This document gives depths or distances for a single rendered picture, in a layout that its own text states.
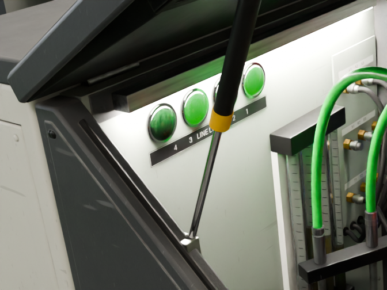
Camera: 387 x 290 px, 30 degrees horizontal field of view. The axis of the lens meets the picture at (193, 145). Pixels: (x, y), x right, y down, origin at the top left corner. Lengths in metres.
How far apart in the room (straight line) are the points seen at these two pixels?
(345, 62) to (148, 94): 0.46
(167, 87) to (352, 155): 0.50
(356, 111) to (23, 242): 0.60
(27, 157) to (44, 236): 0.11
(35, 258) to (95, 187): 0.22
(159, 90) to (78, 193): 0.15
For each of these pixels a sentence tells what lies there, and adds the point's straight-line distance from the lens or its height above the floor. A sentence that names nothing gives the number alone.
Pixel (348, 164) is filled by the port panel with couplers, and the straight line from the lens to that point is 1.26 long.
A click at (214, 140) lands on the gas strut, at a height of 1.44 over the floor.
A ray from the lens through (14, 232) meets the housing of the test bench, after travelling 0.98.
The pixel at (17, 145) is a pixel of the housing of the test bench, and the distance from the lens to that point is 0.88.
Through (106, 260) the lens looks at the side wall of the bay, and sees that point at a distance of 0.82.
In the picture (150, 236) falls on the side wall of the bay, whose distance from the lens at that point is 0.74.
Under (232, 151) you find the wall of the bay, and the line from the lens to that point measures 1.01.
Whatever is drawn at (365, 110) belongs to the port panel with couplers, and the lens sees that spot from 1.28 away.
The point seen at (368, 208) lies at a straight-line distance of 1.10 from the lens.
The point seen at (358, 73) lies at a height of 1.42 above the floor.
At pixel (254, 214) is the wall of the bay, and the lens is 1.08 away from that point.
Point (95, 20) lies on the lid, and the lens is 0.65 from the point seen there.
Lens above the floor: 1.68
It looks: 22 degrees down
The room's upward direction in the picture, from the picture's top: 8 degrees counter-clockwise
